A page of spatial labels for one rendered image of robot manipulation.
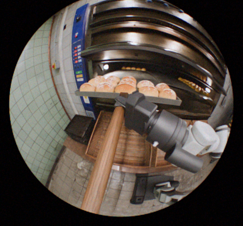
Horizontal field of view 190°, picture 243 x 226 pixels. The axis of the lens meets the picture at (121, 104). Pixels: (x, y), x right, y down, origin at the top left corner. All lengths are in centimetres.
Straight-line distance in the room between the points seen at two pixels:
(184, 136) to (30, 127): 145
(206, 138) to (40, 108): 145
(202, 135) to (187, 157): 5
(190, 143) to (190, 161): 3
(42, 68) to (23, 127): 91
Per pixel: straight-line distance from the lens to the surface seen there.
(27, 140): 145
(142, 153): 78
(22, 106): 129
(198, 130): 16
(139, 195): 126
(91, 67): 65
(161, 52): 41
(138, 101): 15
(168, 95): 32
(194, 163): 17
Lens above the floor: 132
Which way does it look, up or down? 35 degrees down
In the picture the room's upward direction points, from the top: straight up
